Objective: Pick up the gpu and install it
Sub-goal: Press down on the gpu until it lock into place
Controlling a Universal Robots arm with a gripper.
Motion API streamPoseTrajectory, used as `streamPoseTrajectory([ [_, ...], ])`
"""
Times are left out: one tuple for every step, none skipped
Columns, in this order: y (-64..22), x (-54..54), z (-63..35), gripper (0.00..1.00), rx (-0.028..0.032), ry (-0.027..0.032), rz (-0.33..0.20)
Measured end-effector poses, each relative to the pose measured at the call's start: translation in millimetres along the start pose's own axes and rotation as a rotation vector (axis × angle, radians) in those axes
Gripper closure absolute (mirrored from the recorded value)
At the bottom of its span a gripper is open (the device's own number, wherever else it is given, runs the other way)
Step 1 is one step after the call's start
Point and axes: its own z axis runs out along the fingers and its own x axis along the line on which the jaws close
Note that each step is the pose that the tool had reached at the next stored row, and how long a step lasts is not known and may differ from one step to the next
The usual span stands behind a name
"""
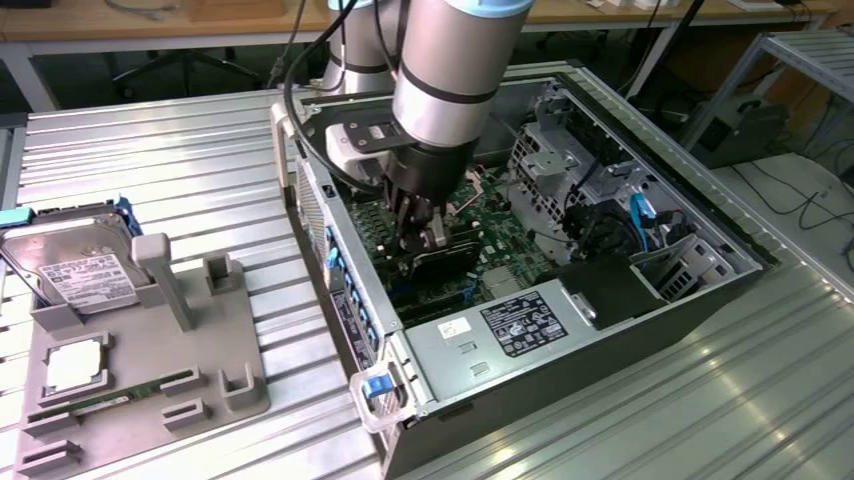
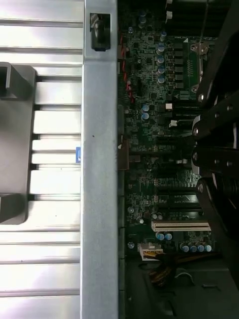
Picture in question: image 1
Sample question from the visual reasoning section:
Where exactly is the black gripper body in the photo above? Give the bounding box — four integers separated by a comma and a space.
380, 139, 476, 207

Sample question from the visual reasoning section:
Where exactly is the black graphics card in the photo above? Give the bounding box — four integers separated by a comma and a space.
397, 237, 484, 285

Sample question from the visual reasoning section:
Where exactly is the metal socket cover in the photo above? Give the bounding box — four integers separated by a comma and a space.
457, 166, 496, 214

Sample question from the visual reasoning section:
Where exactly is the green motherboard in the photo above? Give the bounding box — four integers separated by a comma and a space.
343, 164, 565, 327

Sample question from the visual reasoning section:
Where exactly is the silver finned heatsink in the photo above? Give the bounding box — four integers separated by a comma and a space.
480, 268, 529, 297

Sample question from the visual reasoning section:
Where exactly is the long black expansion slot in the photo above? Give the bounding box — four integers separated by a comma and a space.
395, 292, 471, 315

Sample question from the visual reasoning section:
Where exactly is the perforated silver drive cage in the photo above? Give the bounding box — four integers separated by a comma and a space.
504, 119, 643, 262

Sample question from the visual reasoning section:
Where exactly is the silver power supply unit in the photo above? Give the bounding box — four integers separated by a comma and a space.
401, 278, 602, 404

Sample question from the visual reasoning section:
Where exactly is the small silver disk bay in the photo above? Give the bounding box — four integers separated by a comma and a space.
630, 233, 735, 302

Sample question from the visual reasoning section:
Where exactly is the open grey PC case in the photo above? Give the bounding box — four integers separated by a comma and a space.
269, 58, 783, 480

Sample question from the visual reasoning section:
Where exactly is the wooden desk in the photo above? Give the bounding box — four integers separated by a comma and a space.
525, 0, 835, 101
0, 0, 335, 112

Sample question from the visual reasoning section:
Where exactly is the black office chair base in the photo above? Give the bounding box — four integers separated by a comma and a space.
109, 47, 263, 101

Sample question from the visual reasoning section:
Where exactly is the blue disk carrier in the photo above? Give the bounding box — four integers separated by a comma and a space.
0, 196, 147, 240

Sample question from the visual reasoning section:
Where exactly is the white side table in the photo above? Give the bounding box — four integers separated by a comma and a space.
706, 152, 854, 264

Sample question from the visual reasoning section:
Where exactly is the black box device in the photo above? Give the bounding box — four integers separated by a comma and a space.
692, 99, 790, 170

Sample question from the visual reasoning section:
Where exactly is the grey parts rack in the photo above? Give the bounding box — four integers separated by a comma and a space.
16, 232, 273, 477

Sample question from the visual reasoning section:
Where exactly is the silver hard disk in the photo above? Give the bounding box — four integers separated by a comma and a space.
0, 213, 147, 317

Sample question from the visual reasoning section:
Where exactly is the silver CPU chip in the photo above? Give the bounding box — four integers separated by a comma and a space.
42, 341, 109, 390

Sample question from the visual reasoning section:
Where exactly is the green RAM stick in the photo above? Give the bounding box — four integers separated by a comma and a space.
65, 370, 195, 417

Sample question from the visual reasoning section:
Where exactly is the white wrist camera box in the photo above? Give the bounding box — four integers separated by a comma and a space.
324, 121, 409, 190

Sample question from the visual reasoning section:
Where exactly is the black wire bundle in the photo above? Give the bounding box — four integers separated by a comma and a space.
563, 199, 635, 262

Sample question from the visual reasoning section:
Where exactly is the white plastic case handle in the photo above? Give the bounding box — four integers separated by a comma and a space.
269, 98, 316, 144
348, 362, 409, 435

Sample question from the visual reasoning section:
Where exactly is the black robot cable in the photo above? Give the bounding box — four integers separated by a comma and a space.
281, 0, 405, 196

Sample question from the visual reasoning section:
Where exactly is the grey hanging cable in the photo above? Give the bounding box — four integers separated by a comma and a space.
268, 0, 303, 90

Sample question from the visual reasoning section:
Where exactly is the blue wire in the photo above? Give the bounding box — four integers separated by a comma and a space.
627, 192, 654, 257

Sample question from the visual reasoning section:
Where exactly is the red and black wire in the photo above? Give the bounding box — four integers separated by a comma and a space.
656, 209, 696, 240

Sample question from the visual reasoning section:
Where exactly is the grey coiled cable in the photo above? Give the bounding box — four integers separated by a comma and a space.
104, 0, 180, 22

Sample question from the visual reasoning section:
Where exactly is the black loose cable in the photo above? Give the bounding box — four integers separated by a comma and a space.
730, 162, 854, 231

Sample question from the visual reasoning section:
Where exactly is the grey metal shelf frame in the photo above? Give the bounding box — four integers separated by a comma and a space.
679, 30, 854, 166

